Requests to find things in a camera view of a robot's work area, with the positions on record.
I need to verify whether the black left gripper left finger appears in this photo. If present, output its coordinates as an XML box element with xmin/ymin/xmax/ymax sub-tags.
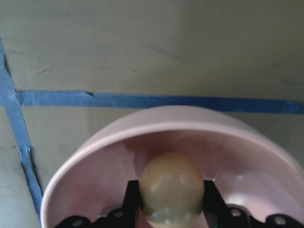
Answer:
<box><xmin>56</xmin><ymin>180</ymin><xmax>142</xmax><ymax>228</ymax></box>

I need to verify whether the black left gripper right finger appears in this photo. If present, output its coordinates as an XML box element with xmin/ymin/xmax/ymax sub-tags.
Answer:
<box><xmin>203</xmin><ymin>180</ymin><xmax>304</xmax><ymax>228</ymax></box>

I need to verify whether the brown egg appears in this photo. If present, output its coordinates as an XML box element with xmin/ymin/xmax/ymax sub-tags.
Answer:
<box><xmin>139</xmin><ymin>152</ymin><xmax>205</xmax><ymax>228</ymax></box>

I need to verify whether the pink bowl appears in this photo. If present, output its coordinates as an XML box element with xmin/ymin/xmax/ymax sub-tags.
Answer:
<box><xmin>41</xmin><ymin>106</ymin><xmax>304</xmax><ymax>228</ymax></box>

